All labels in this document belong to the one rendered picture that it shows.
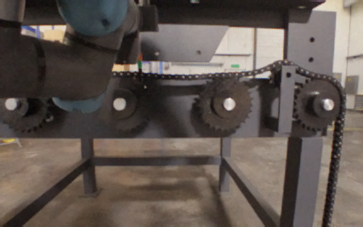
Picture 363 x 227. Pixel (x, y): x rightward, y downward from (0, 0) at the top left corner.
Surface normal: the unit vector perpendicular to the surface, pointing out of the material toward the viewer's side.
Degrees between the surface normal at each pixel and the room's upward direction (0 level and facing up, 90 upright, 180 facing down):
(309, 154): 90
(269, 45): 90
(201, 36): 90
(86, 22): 104
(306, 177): 90
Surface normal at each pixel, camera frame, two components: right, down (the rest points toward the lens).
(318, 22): 0.04, 0.11
